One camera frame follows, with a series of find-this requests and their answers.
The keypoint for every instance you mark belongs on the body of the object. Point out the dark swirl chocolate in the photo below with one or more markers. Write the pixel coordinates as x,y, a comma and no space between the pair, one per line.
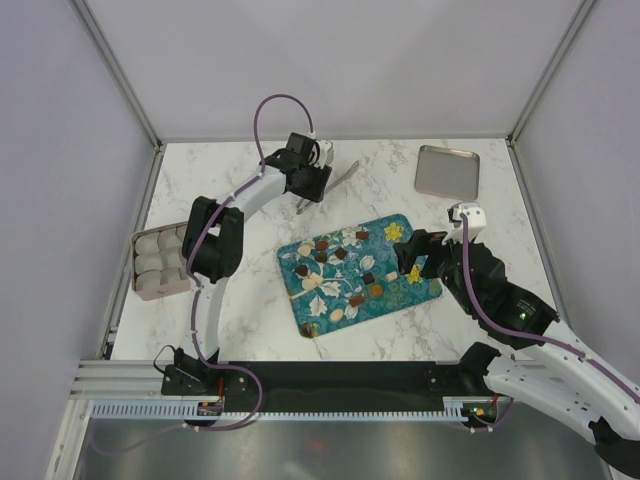
308,330

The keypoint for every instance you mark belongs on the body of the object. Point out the dark round chocolate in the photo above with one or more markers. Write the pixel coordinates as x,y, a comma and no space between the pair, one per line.
301,270

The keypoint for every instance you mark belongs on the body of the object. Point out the teal floral tray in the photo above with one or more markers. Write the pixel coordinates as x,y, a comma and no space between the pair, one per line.
343,278

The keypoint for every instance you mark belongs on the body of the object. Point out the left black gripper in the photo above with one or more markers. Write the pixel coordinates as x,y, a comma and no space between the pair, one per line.
316,192

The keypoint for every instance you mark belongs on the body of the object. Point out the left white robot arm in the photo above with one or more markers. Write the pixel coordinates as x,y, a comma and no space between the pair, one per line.
213,248

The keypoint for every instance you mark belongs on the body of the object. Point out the right aluminium frame post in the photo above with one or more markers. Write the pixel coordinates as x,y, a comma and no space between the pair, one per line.
561,51

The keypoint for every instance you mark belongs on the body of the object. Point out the metal box lid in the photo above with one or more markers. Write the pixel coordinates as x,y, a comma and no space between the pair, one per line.
447,173

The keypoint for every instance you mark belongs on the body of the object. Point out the dark ridged square chocolate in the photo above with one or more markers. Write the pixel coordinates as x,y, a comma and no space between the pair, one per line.
368,278

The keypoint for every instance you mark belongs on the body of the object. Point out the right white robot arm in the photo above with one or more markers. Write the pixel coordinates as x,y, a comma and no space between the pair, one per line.
553,371

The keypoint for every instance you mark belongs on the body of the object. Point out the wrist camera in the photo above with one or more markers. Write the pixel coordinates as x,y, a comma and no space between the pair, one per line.
475,217
318,153

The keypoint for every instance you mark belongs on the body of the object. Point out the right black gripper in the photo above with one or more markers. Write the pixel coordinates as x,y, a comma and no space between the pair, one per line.
407,251

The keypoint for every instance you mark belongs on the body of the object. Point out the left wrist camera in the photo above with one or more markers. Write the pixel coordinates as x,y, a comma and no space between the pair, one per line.
318,153

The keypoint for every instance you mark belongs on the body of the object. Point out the left aluminium frame post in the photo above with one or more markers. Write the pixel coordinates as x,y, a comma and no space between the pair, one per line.
109,59

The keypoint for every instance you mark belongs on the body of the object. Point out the white cable duct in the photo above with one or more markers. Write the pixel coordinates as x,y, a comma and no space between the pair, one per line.
191,410

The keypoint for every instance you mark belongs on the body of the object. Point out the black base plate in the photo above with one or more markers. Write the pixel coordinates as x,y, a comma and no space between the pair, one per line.
350,385

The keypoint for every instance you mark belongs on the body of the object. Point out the aluminium frame post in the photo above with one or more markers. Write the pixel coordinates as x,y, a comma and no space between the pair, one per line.
561,51
109,59

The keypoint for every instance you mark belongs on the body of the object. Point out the metal tongs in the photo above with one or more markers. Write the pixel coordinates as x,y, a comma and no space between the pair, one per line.
304,205

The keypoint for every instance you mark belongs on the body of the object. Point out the brown rectangular chocolate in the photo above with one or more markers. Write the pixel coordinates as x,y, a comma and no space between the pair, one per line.
356,300

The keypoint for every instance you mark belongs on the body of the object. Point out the pink chocolate box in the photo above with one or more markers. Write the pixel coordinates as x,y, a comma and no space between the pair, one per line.
158,268

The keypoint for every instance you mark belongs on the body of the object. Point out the white leaf chocolate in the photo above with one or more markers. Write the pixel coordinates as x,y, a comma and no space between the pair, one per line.
304,250

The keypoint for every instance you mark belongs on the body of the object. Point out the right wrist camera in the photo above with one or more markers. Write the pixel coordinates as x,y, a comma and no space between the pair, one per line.
475,217

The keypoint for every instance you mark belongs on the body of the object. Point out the white oval chocolate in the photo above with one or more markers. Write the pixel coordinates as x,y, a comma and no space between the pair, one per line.
336,315

